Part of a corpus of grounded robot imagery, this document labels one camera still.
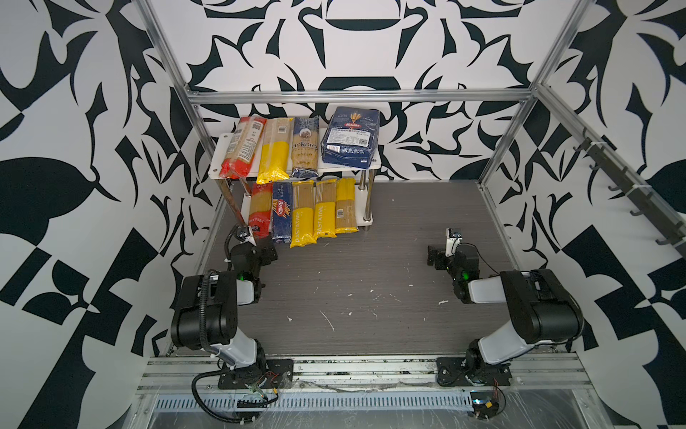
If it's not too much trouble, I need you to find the yellow Pastatime spaghetti pack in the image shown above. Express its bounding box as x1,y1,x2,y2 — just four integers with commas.
290,181,316,248
314,179,337,239

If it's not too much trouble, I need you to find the yellow spaghetti pack small barcode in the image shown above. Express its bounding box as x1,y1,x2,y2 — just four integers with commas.
335,178,358,235

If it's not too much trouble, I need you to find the dark blue clear spaghetti pack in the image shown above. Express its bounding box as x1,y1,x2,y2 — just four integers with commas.
290,117,319,180

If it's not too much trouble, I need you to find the red spaghetti pack white label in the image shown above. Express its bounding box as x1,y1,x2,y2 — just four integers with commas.
219,116,267,179

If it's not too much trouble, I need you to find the dark blue Barilla pasta box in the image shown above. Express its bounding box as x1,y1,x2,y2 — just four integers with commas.
321,107,381,170

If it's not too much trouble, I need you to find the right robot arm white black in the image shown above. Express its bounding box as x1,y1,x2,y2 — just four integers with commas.
427,242,584,383

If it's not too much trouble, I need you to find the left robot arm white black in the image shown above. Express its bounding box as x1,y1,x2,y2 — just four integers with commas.
171,240,278,375

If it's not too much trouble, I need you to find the white two-tier metal shelf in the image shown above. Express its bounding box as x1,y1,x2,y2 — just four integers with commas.
207,132,382,229

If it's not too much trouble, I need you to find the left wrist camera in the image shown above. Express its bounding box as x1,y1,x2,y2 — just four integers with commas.
234,226,255,246

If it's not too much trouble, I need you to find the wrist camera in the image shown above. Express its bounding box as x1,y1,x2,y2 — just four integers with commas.
234,226,255,246
445,228,463,257

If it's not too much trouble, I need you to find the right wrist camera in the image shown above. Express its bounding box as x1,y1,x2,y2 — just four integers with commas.
445,228,463,257

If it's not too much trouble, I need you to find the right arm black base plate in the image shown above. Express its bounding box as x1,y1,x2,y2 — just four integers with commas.
436,355,512,387

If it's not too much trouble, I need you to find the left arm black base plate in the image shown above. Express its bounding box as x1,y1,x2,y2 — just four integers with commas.
218,359,294,390

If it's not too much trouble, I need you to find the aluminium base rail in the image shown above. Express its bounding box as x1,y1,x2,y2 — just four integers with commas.
135,353,592,412

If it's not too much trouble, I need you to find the aluminium cage frame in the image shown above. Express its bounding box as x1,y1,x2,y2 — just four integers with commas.
133,0,686,344

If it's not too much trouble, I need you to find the grey wall hook rack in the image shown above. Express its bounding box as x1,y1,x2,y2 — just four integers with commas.
575,129,685,258

